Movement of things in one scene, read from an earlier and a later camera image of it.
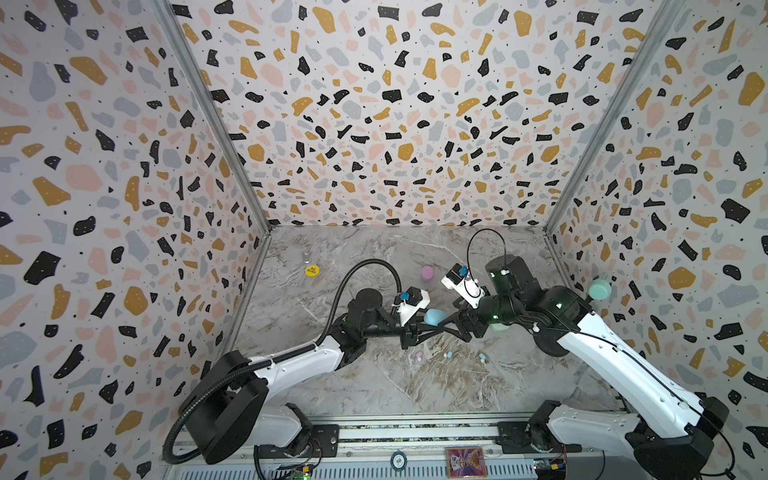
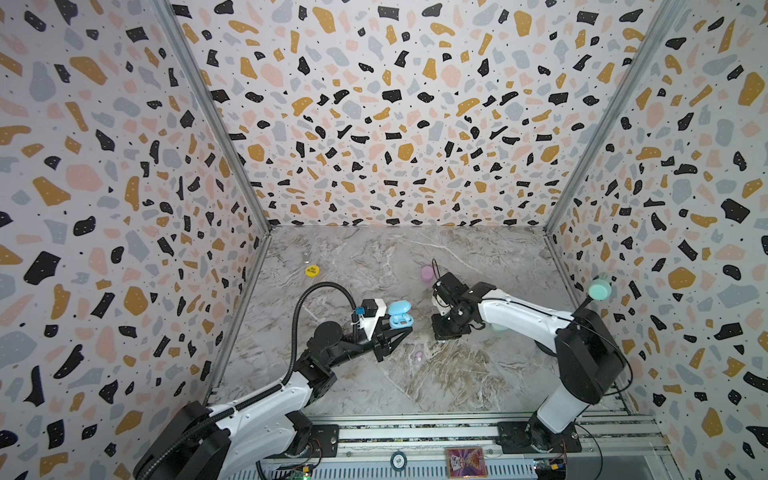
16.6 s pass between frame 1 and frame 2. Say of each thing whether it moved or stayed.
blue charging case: moved
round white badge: stayed
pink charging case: stayed
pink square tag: stayed
